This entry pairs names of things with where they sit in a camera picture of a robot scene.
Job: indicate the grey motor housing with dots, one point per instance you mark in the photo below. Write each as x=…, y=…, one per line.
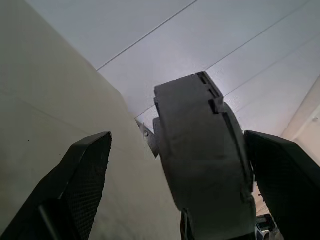
x=200, y=150

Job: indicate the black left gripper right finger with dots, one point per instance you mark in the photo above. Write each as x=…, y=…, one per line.
x=287, y=187

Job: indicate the dark background box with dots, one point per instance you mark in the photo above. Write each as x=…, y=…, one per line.
x=265, y=222

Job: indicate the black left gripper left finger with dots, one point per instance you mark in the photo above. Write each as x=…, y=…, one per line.
x=75, y=190

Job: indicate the metal table corner bracket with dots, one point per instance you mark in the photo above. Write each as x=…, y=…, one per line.
x=151, y=141

